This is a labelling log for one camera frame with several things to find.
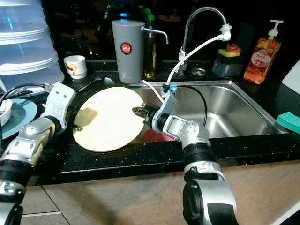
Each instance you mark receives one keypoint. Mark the pink plate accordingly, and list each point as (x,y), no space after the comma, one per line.
(152,136)

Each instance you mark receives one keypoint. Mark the pale yellow plate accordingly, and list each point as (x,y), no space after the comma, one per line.
(108,119)

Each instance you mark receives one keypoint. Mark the light blue plate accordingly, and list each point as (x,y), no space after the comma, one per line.
(28,115)

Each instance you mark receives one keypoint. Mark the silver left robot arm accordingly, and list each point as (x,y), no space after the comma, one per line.
(23,154)

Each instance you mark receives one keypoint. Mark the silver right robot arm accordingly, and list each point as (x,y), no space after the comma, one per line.
(201,164)

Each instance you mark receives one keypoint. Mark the chrome kitchen faucet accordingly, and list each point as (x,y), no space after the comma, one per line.
(201,9)

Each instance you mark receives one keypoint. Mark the grey water filter canister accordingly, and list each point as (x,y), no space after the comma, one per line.
(126,63)

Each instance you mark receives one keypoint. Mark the yellow oil bottle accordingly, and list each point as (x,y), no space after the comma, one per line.
(149,61)

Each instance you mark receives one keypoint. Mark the white printed mug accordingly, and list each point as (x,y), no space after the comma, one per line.
(75,68)

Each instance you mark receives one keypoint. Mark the round metal drain plug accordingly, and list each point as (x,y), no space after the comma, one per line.
(199,71)

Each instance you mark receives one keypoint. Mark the white bowl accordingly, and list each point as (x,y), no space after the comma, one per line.
(5,110)

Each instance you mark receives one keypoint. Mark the beige cabinet door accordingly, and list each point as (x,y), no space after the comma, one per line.
(122,197)

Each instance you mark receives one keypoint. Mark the shallow beige drawer front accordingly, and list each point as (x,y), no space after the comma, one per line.
(35,199)

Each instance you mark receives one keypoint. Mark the stainless steel sink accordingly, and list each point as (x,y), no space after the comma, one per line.
(239,108)

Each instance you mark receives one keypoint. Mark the dark sponge holder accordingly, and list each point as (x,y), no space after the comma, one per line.
(227,67)

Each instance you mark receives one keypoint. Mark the stacked translucent plastic containers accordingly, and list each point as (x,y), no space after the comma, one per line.
(28,42)

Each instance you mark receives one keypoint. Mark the yellow and pink sponge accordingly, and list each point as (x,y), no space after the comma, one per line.
(228,51)

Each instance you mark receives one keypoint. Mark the peach soap pump bottle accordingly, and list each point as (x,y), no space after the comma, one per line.
(260,61)

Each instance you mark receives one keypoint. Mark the green sponge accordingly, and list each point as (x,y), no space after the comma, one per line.
(289,123)

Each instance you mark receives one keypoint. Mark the white board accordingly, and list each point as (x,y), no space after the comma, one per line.
(293,75)

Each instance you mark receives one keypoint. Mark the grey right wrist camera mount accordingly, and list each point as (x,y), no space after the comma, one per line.
(167,105)

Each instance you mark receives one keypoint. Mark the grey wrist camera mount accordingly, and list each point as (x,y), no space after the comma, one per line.
(167,105)
(63,101)

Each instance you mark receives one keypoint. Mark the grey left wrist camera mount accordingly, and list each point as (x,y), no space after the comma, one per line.
(63,101)

